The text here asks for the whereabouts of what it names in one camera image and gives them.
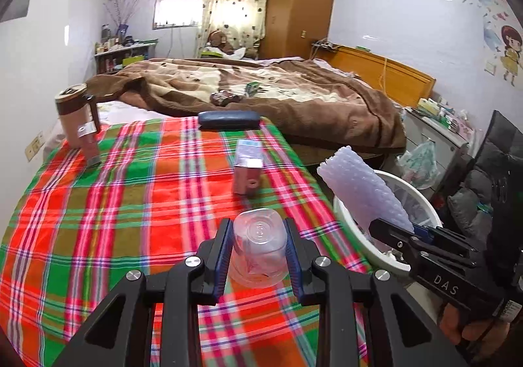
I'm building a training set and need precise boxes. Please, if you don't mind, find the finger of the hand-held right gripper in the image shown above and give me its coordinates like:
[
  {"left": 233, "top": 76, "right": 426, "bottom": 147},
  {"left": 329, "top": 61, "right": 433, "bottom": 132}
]
[
  {"left": 369, "top": 219, "right": 430, "bottom": 265},
  {"left": 411, "top": 224, "right": 444, "bottom": 241}
]

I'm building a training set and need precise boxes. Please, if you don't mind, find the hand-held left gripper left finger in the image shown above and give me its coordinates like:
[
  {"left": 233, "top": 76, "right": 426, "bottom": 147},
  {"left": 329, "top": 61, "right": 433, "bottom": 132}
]
[{"left": 53, "top": 219, "right": 233, "bottom": 367}]

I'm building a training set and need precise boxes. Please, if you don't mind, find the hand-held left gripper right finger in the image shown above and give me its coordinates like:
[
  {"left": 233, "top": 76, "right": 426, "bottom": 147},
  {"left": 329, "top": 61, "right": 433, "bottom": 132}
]
[{"left": 284, "top": 219, "right": 468, "bottom": 367}]

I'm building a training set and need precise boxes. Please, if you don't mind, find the clear plastic cup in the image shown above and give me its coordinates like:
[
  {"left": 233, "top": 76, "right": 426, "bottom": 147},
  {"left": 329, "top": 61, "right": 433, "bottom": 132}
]
[{"left": 229, "top": 208, "right": 289, "bottom": 288}]

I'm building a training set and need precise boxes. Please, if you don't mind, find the white trash bin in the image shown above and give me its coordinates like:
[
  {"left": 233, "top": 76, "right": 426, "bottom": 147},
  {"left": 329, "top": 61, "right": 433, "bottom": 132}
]
[{"left": 333, "top": 170, "right": 444, "bottom": 274}]

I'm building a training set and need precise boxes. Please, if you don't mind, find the white bubble wrap sheet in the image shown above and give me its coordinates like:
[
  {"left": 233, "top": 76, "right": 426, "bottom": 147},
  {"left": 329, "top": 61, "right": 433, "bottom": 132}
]
[{"left": 316, "top": 145, "right": 415, "bottom": 235}]

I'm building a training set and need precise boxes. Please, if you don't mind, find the person's right hand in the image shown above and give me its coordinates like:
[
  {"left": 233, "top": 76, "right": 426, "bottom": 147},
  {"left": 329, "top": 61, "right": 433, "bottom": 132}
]
[{"left": 439, "top": 302, "right": 511, "bottom": 355}]

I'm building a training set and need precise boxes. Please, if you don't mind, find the clear plastic bin liner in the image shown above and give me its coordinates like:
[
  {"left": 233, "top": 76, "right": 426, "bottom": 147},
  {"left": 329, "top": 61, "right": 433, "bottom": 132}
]
[{"left": 384, "top": 183, "right": 434, "bottom": 229}]

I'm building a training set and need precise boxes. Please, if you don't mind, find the translucent plastic bag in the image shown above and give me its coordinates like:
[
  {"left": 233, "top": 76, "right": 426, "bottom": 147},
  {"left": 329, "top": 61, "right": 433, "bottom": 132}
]
[{"left": 396, "top": 138, "right": 439, "bottom": 190}]

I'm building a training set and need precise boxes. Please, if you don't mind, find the purple juice carton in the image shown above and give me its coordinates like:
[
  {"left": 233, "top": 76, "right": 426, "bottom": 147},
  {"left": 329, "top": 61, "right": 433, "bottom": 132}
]
[{"left": 233, "top": 139, "right": 264, "bottom": 197}]

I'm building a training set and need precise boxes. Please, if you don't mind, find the white nightstand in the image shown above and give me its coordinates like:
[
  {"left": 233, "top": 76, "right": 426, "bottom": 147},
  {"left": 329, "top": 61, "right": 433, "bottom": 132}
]
[{"left": 402, "top": 106, "right": 470, "bottom": 188}]

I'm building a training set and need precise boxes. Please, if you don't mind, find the black chair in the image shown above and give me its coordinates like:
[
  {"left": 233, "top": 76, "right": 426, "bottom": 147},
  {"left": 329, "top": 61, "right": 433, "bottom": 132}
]
[{"left": 433, "top": 109, "right": 523, "bottom": 253}]

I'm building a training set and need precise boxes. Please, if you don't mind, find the plaid bed sheet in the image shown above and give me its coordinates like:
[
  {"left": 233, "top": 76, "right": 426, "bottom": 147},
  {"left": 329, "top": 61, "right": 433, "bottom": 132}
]
[{"left": 0, "top": 116, "right": 374, "bottom": 367}]

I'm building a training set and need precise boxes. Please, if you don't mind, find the pile of small packets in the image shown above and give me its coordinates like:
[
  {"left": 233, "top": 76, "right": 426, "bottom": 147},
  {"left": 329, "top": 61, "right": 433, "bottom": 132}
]
[{"left": 417, "top": 98, "right": 475, "bottom": 141}]

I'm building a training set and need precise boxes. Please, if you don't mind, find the brown blanket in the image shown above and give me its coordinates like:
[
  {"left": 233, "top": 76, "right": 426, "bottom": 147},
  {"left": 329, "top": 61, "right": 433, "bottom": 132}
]
[{"left": 86, "top": 58, "right": 407, "bottom": 155}]

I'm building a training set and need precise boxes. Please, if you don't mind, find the dark blue glasses case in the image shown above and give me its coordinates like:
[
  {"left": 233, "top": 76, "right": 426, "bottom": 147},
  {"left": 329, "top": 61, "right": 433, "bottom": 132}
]
[{"left": 198, "top": 110, "right": 260, "bottom": 131}]

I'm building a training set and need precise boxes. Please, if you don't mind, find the wooden headboard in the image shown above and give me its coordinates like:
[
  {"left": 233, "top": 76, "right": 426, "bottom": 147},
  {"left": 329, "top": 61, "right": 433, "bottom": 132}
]
[{"left": 314, "top": 44, "right": 436, "bottom": 108}]

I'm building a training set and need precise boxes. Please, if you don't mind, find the dark patterned pouch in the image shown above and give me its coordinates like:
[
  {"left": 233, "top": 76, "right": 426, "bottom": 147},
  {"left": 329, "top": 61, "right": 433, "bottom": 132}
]
[{"left": 210, "top": 91, "right": 242, "bottom": 105}]

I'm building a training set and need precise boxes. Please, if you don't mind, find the white floral bed sheet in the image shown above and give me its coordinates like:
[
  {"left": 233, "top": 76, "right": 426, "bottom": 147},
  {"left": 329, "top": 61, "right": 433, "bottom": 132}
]
[{"left": 96, "top": 99, "right": 172, "bottom": 125}]

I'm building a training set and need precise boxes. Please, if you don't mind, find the brown teddy bear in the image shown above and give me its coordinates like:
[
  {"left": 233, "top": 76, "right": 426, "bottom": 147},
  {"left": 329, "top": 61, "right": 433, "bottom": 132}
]
[{"left": 206, "top": 29, "right": 235, "bottom": 55}]

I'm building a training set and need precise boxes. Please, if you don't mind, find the brown thermos jar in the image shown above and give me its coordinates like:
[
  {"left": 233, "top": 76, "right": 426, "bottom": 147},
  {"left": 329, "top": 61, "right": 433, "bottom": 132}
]
[{"left": 55, "top": 83, "right": 101, "bottom": 137}]

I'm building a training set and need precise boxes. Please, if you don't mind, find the cluttered white shelf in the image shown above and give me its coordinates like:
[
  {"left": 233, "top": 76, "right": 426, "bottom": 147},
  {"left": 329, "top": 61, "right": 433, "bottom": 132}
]
[{"left": 95, "top": 38, "right": 158, "bottom": 74}]

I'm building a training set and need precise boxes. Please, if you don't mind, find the blue vase with branches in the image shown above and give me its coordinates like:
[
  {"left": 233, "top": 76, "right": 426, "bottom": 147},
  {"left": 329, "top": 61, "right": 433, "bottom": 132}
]
[{"left": 104, "top": 0, "right": 143, "bottom": 39}]

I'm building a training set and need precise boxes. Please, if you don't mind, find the wooden wardrobe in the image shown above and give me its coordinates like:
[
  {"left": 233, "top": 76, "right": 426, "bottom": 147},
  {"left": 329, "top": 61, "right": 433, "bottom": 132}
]
[{"left": 259, "top": 0, "right": 338, "bottom": 61}]

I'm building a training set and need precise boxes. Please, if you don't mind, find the window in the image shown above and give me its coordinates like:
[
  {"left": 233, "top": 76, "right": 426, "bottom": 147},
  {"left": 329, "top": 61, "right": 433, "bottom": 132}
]
[{"left": 153, "top": 0, "right": 204, "bottom": 30}]

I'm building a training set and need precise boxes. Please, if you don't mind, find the hanging cord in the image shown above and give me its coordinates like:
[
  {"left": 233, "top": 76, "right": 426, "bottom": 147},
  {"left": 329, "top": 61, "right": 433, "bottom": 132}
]
[{"left": 378, "top": 57, "right": 389, "bottom": 94}]

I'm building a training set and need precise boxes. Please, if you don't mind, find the girl wall sticker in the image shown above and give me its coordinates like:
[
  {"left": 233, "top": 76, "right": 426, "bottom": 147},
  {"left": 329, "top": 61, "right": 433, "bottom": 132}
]
[{"left": 484, "top": 24, "right": 523, "bottom": 86}]

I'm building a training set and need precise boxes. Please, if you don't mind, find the wall socket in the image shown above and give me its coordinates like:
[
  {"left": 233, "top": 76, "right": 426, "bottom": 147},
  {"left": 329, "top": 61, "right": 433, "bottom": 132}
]
[{"left": 25, "top": 131, "right": 45, "bottom": 162}]

